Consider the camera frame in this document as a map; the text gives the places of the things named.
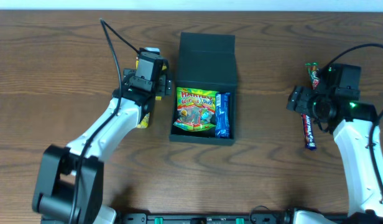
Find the yellow snack bag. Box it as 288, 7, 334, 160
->
136, 58, 162, 101

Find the green red Milo bar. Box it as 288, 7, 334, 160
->
305, 62, 320, 89

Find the purple Dairy Milk bar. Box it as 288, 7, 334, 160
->
301, 114, 316, 151

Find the yellow Mentos bottle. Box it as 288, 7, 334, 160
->
136, 113, 150, 129

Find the Haribo gummy candy bag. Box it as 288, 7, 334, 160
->
173, 87, 218, 132

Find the dark green gift box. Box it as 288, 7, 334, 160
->
169, 32, 238, 146

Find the blue Oreo cookie pack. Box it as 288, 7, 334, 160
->
215, 93, 231, 139

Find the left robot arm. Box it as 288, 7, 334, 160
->
32, 47, 172, 223

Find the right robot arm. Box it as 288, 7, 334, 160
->
287, 63, 383, 223

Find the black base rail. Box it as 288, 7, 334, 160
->
115, 212, 292, 224

